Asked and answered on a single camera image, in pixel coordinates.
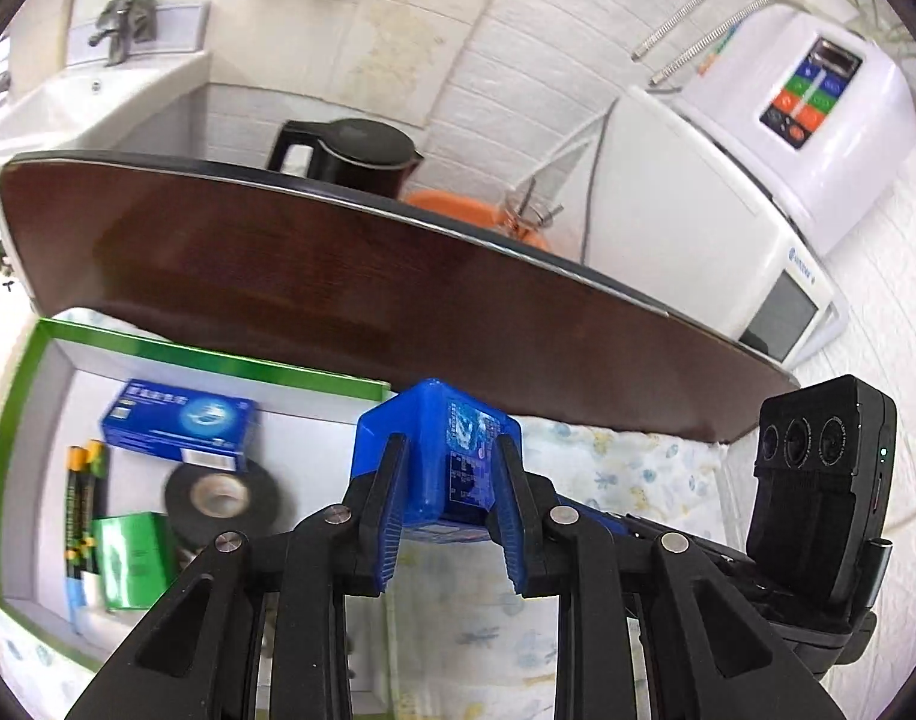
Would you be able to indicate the white water purifier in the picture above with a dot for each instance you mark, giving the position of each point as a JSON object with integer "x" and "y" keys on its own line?
{"x": 863, "y": 127}

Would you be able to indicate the black tape roll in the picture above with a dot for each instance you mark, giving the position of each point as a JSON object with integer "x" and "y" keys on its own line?
{"x": 263, "y": 502}

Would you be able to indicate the white sink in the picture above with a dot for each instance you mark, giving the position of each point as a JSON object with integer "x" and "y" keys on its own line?
{"x": 68, "y": 105}

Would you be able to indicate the orange plastic basin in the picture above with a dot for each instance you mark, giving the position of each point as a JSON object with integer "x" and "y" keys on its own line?
{"x": 458, "y": 206}

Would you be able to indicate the black electric kettle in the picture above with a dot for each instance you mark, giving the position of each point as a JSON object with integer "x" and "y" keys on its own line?
{"x": 353, "y": 150}

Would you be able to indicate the blue medicine box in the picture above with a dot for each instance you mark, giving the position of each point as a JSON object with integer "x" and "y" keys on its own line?
{"x": 173, "y": 420}

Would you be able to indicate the glass jar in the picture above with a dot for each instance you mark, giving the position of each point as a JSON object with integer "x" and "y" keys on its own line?
{"x": 529, "y": 210}

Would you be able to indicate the thin-leaved green plant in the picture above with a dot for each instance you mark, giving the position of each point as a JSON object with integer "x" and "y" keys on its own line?
{"x": 871, "y": 4}

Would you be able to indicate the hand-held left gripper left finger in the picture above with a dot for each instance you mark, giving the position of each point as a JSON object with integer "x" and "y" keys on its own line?
{"x": 387, "y": 517}

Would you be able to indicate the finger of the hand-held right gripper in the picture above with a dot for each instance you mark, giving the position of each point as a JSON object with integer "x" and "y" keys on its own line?
{"x": 597, "y": 519}

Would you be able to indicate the small green box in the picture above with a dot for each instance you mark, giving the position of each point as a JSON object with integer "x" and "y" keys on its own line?
{"x": 131, "y": 562}

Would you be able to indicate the giraffe printed blanket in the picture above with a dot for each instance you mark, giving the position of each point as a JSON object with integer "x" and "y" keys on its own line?
{"x": 615, "y": 480}

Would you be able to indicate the metal faucet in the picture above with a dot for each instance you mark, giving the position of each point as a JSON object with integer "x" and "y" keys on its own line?
{"x": 128, "y": 22}

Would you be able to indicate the large green box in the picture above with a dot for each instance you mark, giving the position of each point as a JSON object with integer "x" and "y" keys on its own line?
{"x": 300, "y": 420}

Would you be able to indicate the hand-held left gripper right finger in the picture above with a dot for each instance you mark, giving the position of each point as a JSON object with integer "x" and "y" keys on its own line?
{"x": 514, "y": 521}

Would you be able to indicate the dark brown wooden headboard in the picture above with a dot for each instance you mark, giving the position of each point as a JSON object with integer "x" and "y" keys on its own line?
{"x": 353, "y": 277}

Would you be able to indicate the blue plastic box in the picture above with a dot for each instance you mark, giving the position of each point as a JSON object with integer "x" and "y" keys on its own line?
{"x": 428, "y": 450}

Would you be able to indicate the white appliance with screen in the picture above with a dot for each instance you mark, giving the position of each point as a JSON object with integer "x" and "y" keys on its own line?
{"x": 668, "y": 202}

